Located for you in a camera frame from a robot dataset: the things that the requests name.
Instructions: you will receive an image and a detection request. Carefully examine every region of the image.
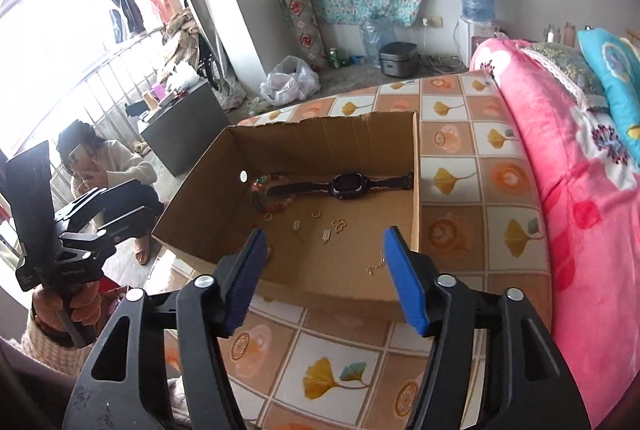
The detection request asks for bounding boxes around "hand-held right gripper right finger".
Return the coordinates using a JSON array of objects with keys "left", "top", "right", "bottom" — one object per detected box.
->
[{"left": 382, "top": 226, "right": 591, "bottom": 430}]

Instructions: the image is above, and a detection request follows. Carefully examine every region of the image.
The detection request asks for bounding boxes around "empty blue water jug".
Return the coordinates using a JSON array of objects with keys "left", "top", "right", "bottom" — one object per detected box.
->
[{"left": 361, "top": 10, "right": 396, "bottom": 63}]

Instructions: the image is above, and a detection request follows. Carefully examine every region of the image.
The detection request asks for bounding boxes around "white water dispenser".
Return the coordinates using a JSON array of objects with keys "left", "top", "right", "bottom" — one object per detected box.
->
[{"left": 457, "top": 17, "right": 501, "bottom": 67}]

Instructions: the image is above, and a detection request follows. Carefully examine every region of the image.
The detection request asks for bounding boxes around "person's left hand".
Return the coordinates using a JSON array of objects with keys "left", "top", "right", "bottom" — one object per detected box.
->
[{"left": 31, "top": 282, "right": 102, "bottom": 337}]

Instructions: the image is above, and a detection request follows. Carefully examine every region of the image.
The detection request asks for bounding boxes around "brown cardboard box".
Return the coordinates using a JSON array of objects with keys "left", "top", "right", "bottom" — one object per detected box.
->
[{"left": 151, "top": 110, "right": 422, "bottom": 322}]

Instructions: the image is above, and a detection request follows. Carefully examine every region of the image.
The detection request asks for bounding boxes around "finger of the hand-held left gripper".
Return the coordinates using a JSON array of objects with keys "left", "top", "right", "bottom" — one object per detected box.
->
[
  {"left": 61, "top": 205, "right": 162, "bottom": 262},
  {"left": 54, "top": 179, "right": 147, "bottom": 232}
]

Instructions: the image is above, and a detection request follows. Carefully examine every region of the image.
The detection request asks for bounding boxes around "rolled floral mat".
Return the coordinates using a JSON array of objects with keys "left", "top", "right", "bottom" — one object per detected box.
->
[{"left": 279, "top": 0, "right": 331, "bottom": 70}]

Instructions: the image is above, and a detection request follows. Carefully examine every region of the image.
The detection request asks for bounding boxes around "white plastic bag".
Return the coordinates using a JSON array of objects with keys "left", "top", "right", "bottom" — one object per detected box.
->
[{"left": 260, "top": 56, "right": 321, "bottom": 107}]

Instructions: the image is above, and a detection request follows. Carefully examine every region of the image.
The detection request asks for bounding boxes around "grey lace-trimmed pillow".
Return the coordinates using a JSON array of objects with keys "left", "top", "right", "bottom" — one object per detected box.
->
[{"left": 520, "top": 41, "right": 611, "bottom": 111}]

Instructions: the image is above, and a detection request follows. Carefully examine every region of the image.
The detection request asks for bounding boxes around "grey low cabinet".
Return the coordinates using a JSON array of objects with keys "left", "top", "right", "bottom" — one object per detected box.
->
[{"left": 141, "top": 79, "right": 232, "bottom": 176}]

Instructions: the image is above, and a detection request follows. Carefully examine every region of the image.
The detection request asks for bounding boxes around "pile of beige cloths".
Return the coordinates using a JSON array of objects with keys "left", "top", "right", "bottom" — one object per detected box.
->
[{"left": 162, "top": 7, "right": 206, "bottom": 61}]

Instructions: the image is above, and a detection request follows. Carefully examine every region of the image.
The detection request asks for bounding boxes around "person's grey garment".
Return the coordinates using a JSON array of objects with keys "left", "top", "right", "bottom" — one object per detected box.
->
[{"left": 0, "top": 335, "right": 108, "bottom": 430}]

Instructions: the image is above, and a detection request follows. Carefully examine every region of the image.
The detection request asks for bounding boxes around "multicolour beaded bracelet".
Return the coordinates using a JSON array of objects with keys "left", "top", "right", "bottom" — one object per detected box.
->
[{"left": 248, "top": 175, "right": 296, "bottom": 217}]

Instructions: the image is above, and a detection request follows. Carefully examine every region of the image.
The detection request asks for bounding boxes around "black wheel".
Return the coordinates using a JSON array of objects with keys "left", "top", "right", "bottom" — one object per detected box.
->
[{"left": 195, "top": 32, "right": 226, "bottom": 91}]

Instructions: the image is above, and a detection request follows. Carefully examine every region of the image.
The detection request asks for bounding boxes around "blue floral pillow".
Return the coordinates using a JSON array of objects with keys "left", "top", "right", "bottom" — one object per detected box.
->
[{"left": 577, "top": 26, "right": 640, "bottom": 156}]

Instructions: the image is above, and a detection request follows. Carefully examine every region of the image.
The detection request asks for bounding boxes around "grey rice cooker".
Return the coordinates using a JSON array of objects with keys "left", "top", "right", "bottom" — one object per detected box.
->
[{"left": 378, "top": 41, "right": 420, "bottom": 78}]

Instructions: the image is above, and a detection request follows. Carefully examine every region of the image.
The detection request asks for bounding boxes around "dark blue and pink watch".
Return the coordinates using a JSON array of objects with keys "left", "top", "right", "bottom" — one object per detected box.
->
[{"left": 266, "top": 171, "right": 415, "bottom": 201}]

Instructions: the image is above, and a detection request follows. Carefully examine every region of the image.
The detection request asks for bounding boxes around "hanging dark jacket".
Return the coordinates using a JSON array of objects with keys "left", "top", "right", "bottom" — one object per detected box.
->
[{"left": 109, "top": 0, "right": 147, "bottom": 43}]

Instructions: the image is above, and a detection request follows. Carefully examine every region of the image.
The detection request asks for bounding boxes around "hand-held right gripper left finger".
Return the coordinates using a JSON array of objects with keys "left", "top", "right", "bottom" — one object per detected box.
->
[{"left": 62, "top": 227, "right": 268, "bottom": 430}]

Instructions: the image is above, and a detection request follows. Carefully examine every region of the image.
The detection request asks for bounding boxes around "person's left forearm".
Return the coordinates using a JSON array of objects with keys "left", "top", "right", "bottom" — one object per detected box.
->
[{"left": 21, "top": 310, "right": 108, "bottom": 363}]

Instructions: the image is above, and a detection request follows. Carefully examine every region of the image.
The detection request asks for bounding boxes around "pink floral blanket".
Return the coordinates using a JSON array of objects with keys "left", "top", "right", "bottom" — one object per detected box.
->
[{"left": 469, "top": 37, "right": 640, "bottom": 430}]

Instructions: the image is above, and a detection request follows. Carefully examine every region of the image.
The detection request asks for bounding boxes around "white power cable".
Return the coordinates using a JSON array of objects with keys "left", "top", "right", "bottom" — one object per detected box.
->
[{"left": 419, "top": 52, "right": 468, "bottom": 73}]

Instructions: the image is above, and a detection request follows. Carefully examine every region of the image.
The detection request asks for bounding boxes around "thin gold chain necklace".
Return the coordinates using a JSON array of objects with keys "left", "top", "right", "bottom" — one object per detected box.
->
[{"left": 365, "top": 252, "right": 388, "bottom": 276}]

